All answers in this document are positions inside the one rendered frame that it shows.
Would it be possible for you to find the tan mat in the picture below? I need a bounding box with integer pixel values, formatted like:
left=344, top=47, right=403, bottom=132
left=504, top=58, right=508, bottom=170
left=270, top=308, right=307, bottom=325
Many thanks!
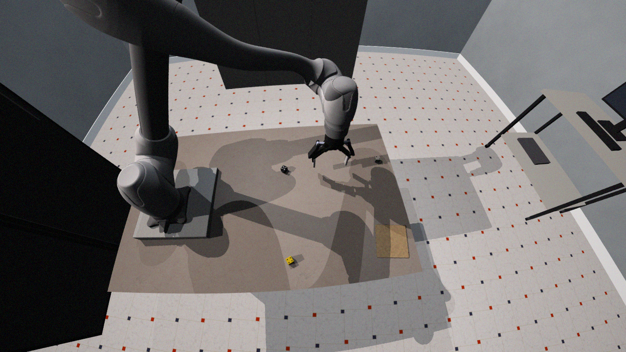
left=375, top=224, right=409, bottom=258

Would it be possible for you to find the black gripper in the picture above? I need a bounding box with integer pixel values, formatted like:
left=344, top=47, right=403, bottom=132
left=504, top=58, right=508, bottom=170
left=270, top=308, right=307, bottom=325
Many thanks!
left=308, top=134, right=355, bottom=168

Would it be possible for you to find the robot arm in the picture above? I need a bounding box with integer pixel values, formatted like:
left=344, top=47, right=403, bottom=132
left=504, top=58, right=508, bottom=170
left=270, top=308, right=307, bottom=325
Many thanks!
left=59, top=0, right=358, bottom=234

